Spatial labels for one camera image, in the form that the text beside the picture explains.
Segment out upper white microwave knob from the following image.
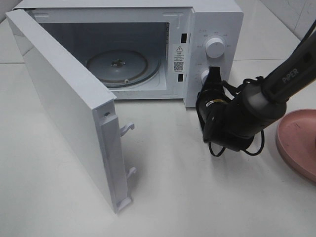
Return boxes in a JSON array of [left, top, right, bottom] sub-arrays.
[[205, 36, 225, 58]]

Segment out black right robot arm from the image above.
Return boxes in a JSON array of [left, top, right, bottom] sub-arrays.
[[196, 23, 316, 157]]

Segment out white microwave oven body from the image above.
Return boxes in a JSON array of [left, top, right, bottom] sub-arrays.
[[12, 0, 243, 107]]

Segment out glass microwave turntable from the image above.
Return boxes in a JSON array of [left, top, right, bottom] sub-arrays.
[[86, 49, 161, 88]]

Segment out white microwave knob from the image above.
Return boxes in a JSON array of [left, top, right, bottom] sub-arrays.
[[200, 70, 209, 85], [205, 36, 225, 58]]

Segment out pink round plate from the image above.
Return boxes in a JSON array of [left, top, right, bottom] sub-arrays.
[[276, 109, 316, 182]]

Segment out white microwave door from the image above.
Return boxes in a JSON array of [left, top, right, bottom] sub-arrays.
[[6, 9, 136, 213]]

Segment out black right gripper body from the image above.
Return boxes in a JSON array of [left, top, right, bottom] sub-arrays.
[[196, 67, 230, 128]]

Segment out lower white microwave knob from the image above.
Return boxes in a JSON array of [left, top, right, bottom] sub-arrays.
[[200, 70, 209, 85]]

